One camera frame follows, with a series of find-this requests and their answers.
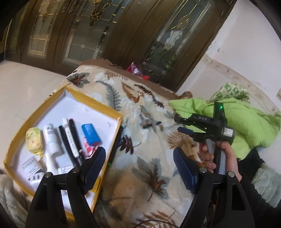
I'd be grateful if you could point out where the wooden glass door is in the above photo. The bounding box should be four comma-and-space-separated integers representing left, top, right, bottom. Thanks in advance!
4, 0, 235, 91

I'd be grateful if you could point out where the black ballpoint pen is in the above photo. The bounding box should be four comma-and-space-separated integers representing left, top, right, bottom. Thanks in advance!
59, 125, 80, 167

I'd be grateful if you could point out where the yellow cardboard tray box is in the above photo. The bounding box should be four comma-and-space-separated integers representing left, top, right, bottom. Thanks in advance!
4, 86, 122, 197

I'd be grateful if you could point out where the white spray bottle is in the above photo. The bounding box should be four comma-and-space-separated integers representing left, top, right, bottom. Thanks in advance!
45, 152, 59, 175

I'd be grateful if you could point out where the leaf pattern blanket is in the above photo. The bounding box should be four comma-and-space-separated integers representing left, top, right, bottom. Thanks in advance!
1, 59, 199, 227

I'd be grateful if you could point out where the person right hand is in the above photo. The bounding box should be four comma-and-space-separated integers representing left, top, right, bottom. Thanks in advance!
200, 142, 242, 182

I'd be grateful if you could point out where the green patterned pillow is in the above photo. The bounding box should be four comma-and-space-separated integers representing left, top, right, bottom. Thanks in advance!
209, 82, 250, 104

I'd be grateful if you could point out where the black sleeve forearm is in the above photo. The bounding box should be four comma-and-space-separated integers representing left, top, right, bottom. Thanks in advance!
206, 147, 281, 228

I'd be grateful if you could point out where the blue white carton box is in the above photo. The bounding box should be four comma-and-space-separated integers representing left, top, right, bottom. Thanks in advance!
81, 123, 102, 146

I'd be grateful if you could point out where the yellow round tape tin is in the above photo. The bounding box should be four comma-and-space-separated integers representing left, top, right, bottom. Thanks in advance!
25, 127, 44, 159

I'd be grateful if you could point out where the white cylindrical bottle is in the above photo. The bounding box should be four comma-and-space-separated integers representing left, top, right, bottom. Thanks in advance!
43, 123, 61, 157

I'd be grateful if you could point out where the green quilt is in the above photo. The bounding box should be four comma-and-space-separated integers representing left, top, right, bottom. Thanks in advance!
168, 98, 280, 160

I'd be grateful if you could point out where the black marker teal cap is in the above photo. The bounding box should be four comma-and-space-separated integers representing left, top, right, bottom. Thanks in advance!
107, 126, 124, 167

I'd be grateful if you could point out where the pink plastic bag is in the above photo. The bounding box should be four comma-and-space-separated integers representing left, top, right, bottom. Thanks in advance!
127, 62, 150, 81

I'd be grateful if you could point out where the black white marker pen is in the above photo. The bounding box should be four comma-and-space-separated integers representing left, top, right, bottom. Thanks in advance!
62, 118, 84, 166

